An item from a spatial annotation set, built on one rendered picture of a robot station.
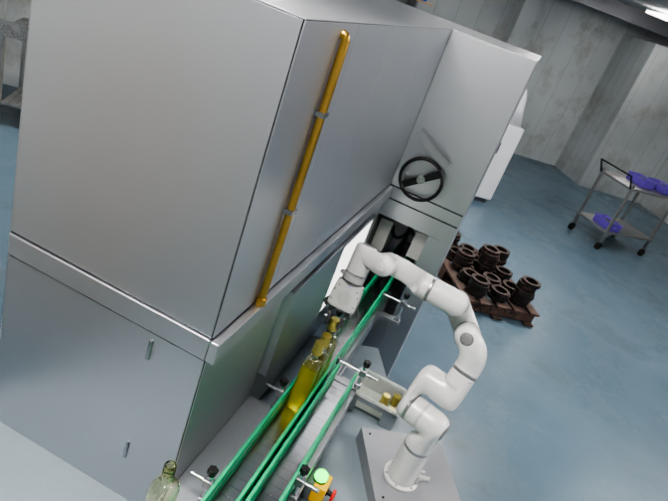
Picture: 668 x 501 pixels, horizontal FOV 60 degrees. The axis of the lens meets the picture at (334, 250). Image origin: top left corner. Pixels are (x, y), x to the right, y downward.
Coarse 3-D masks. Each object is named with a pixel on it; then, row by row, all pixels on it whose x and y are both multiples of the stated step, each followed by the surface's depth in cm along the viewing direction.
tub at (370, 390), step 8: (360, 368) 239; (376, 376) 239; (368, 384) 241; (376, 384) 240; (384, 384) 239; (392, 384) 238; (360, 392) 237; (368, 392) 239; (376, 392) 241; (384, 392) 240; (392, 392) 239; (400, 392) 237; (368, 400) 225; (376, 400) 236; (384, 408) 223
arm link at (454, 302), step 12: (432, 288) 184; (444, 288) 184; (456, 288) 186; (432, 300) 185; (444, 300) 183; (456, 300) 182; (468, 300) 185; (456, 312) 183; (468, 312) 192; (456, 324) 193
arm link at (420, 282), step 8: (400, 256) 198; (400, 264) 197; (408, 264) 196; (400, 272) 197; (408, 272) 196; (416, 272) 194; (424, 272) 189; (400, 280) 198; (408, 280) 196; (416, 280) 191; (424, 280) 185; (432, 280) 185; (416, 288) 188; (424, 288) 185; (424, 296) 186
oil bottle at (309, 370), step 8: (304, 360) 192; (320, 360) 194; (304, 368) 192; (312, 368) 191; (304, 376) 193; (312, 376) 192; (296, 384) 195; (304, 384) 194; (312, 384) 195; (296, 392) 196; (304, 392) 195; (288, 400) 199; (296, 400) 197; (304, 400) 196; (296, 408) 198
